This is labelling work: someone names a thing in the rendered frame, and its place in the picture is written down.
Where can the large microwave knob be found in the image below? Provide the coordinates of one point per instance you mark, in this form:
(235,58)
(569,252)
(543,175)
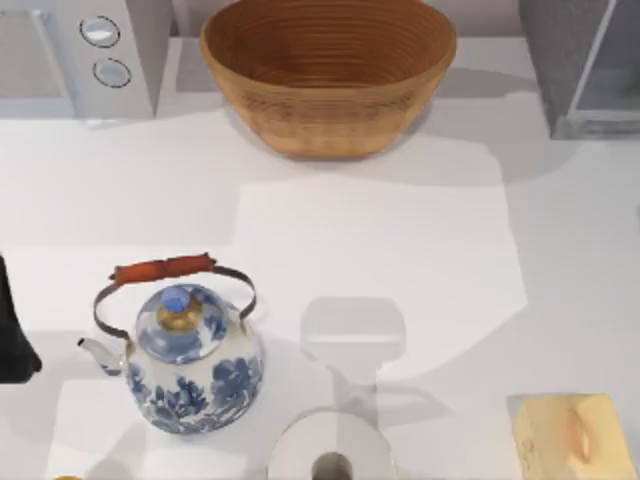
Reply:
(99,31)

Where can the small yellow object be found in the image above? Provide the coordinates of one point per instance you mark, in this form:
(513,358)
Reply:
(65,477)

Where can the pale microwave oven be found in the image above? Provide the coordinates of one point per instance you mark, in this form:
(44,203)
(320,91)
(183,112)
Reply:
(40,60)

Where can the white paper roll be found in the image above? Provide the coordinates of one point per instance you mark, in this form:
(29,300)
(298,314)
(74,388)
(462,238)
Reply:
(300,450)

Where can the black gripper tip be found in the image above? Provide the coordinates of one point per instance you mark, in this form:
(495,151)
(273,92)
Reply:
(12,340)

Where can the grey cabinet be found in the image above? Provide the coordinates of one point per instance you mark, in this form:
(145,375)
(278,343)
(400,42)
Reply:
(580,65)

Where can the brown woven basket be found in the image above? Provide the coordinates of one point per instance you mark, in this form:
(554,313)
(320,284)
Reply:
(327,90)

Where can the blue and white teapot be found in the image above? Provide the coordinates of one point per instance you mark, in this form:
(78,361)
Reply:
(200,370)

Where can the small microwave knob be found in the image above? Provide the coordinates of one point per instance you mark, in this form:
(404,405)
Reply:
(111,73)

